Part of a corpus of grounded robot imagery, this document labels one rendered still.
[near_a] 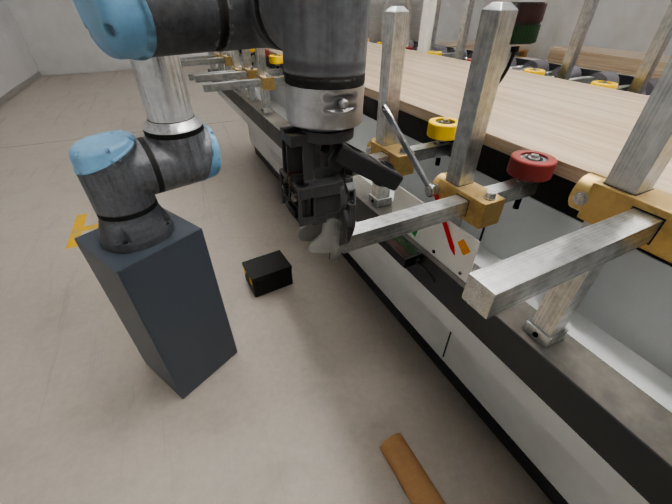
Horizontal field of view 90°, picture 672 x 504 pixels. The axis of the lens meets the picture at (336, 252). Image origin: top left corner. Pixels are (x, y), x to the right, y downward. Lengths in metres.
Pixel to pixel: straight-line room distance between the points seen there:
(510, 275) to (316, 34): 0.28
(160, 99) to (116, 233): 0.36
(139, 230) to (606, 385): 1.03
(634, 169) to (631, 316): 0.38
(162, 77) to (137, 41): 0.55
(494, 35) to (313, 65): 0.31
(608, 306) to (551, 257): 0.49
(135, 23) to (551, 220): 0.76
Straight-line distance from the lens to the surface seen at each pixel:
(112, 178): 0.98
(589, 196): 0.53
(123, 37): 0.42
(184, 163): 1.01
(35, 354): 1.86
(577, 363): 0.66
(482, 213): 0.63
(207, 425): 1.35
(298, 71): 0.39
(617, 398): 0.65
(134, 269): 1.02
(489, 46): 0.61
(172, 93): 0.98
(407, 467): 1.16
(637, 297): 0.81
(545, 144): 0.86
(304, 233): 0.51
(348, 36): 0.38
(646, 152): 0.50
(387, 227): 0.54
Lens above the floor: 1.15
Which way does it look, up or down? 37 degrees down
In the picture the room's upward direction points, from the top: straight up
